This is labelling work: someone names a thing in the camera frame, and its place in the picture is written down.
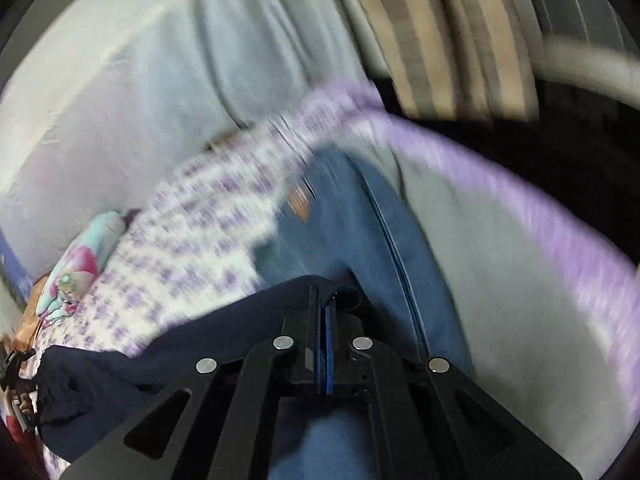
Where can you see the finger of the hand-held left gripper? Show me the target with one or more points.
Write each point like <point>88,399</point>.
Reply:
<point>17,375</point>

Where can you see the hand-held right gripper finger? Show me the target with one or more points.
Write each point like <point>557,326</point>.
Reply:
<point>320,345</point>
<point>331,345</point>

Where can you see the dark navy pants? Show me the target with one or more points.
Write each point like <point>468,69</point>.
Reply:
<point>150,355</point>

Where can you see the orange satin pillow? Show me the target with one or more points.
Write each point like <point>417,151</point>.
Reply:
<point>25,325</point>

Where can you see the folded teal floral blanket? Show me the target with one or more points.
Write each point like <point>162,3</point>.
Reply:
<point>75,270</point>

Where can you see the blue jeans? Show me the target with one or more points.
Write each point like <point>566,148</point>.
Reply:
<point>345,220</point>

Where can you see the purple floral bedsheet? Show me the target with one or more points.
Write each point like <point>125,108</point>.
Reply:
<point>200,240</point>

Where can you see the white covered headboard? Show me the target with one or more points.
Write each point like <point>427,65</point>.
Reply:
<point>150,85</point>

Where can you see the beige striped curtain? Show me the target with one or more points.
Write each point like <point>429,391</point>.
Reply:
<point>430,35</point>

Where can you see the window with metal grille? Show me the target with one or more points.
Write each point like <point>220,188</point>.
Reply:
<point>575,45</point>

